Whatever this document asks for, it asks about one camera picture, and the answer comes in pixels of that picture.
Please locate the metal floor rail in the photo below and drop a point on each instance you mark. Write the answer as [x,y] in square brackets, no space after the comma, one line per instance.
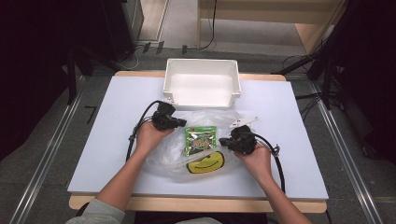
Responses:
[345,149]
[46,161]

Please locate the person's right hand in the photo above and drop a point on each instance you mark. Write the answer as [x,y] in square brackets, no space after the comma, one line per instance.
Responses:
[258,161]

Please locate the person's dark lap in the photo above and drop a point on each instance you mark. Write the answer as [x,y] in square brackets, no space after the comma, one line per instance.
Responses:
[155,218]

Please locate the black metal stand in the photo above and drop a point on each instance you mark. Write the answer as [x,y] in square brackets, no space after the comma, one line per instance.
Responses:
[71,81]

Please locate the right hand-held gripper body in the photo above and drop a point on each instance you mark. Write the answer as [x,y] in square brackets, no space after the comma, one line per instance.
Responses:
[244,140]

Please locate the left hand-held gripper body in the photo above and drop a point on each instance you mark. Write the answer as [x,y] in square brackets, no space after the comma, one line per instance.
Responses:
[162,119]

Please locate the person's left hand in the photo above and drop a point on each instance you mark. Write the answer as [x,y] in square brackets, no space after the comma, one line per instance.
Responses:
[148,138]

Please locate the dark cabinet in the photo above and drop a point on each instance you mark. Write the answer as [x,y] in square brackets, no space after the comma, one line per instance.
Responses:
[124,25]

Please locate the clear plastic smiley bag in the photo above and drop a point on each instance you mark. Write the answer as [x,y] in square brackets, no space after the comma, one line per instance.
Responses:
[174,155]

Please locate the green snack packet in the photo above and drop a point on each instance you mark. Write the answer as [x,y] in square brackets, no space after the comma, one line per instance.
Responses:
[200,140]

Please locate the black floor plug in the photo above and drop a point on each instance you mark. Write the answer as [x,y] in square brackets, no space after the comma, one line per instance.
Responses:
[159,47]
[184,49]
[146,47]

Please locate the white plastic bin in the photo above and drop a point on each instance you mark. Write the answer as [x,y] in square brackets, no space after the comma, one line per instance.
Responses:
[202,87]

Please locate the light wooden shelf frame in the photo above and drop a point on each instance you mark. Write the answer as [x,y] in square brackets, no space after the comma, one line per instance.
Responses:
[264,12]

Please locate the black tripod stand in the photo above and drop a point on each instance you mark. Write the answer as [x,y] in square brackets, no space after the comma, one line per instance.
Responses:
[327,77]

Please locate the person's left grey sleeve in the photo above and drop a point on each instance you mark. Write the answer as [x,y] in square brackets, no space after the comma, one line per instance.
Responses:
[99,214]

